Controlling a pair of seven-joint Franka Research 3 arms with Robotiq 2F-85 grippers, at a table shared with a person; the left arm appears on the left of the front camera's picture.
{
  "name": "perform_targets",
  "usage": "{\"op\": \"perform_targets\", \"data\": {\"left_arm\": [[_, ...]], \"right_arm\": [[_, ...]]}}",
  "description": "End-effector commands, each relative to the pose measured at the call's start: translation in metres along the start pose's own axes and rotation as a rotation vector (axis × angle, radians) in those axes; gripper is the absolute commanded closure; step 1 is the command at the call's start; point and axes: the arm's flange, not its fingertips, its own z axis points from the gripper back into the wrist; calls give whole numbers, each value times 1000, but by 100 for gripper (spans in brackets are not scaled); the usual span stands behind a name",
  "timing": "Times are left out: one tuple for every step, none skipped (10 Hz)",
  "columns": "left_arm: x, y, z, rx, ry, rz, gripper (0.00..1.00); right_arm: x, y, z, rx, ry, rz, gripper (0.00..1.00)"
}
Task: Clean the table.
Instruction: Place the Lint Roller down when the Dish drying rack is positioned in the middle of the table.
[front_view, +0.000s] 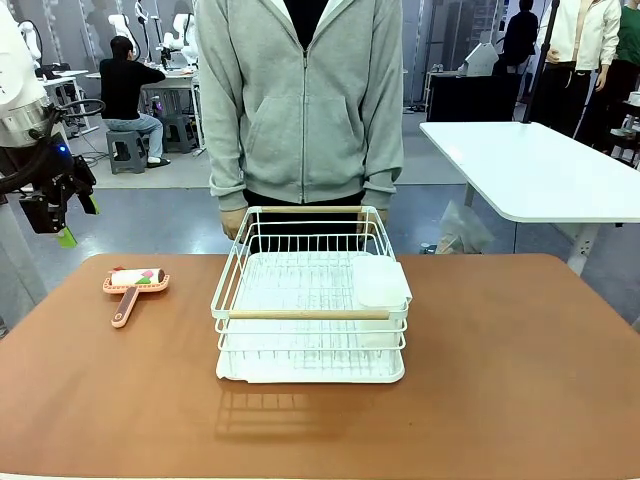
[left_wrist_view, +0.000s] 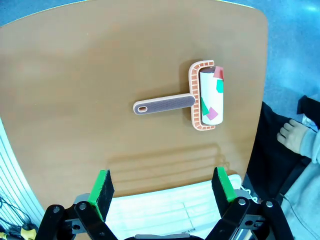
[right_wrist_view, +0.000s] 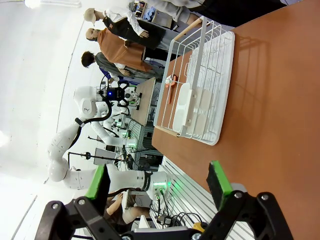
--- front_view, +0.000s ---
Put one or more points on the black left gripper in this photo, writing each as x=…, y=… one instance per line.
x=55, y=180

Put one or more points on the pink lint roller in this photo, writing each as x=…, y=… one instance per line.
x=131, y=287

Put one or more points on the person's right forearm grey sleeve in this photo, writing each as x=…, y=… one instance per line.
x=229, y=150

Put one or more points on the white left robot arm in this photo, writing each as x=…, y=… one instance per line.
x=15, y=75

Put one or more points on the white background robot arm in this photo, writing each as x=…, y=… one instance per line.
x=124, y=30
x=32, y=42
x=182, y=40

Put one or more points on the person's left forearm grey sleeve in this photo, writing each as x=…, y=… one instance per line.
x=384, y=150

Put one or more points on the person's right hand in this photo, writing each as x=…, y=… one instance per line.
x=234, y=224

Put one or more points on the person's left hand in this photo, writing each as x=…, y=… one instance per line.
x=379, y=220

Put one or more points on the grey plastic stool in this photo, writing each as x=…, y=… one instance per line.
x=125, y=150
x=179, y=132

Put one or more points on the seated person black top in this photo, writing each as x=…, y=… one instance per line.
x=122, y=90

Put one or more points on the white background work table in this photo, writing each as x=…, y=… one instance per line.
x=70, y=77

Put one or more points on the person torso grey hoodie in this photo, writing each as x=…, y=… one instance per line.
x=300, y=100

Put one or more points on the white drain tray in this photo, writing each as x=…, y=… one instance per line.
x=340, y=376

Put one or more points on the white plastic cutlery holder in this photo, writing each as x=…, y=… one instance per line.
x=380, y=285

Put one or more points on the clear plastic bag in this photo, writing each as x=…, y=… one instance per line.
x=462, y=230

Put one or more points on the black cabinet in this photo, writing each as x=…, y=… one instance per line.
x=475, y=97

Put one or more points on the white house-shaped model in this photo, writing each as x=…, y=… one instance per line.
x=479, y=60

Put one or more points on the white side table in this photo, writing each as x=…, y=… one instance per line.
x=540, y=170

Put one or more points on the standing person black clothes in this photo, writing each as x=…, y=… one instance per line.
x=520, y=35

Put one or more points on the black tripod pole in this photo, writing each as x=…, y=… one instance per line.
x=542, y=55

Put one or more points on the standing person white jacket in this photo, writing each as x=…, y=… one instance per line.
x=585, y=45

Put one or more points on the standing person green top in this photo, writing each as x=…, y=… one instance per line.
x=625, y=60

